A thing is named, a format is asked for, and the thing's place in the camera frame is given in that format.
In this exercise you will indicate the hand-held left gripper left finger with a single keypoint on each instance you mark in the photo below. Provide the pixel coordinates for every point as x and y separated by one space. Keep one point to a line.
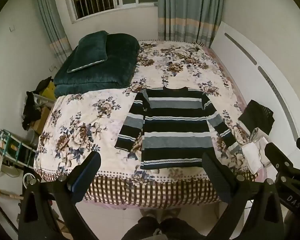
78 186

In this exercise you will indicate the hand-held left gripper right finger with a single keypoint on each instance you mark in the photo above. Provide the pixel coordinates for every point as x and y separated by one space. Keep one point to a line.
214 177

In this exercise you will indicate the striped knit sweater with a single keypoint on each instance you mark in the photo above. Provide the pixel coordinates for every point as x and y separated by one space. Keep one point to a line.
175 127

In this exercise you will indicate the white folded cloth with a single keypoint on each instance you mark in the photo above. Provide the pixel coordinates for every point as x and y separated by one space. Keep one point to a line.
251 155
265 150

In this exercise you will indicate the grey patterned cloth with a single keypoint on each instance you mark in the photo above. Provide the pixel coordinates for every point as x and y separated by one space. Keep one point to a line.
254 135

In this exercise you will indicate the black folded garment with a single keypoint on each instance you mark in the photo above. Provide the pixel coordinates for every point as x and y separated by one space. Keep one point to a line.
257 116

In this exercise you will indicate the floral bedsheet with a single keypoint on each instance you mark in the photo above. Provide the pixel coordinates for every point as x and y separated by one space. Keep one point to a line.
90 120

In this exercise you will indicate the teal shelf rack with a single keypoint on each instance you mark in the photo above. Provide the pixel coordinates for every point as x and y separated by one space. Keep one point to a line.
20 150

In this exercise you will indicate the person's legs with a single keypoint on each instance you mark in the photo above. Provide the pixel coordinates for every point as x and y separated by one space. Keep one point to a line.
165 228

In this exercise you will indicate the wooden stick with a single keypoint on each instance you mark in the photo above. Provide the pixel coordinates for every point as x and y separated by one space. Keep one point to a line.
5 192

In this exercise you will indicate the cardboard box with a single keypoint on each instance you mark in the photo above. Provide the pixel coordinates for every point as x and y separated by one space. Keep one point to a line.
40 120

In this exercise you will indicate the white bed headboard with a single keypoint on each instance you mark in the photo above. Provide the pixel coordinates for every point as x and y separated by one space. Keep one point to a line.
265 55

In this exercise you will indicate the dark green folded blanket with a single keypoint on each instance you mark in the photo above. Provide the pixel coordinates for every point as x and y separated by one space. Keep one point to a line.
107 67

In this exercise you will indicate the dark green pillow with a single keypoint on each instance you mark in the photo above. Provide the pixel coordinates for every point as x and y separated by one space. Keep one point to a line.
88 52

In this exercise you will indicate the narrow striped blue curtain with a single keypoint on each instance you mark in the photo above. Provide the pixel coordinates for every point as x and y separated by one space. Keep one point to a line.
52 25

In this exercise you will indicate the wide striped blue curtain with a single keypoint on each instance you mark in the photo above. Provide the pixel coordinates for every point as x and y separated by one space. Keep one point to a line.
190 12

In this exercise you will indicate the wall outlet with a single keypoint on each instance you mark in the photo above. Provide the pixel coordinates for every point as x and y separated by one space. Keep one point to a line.
52 68

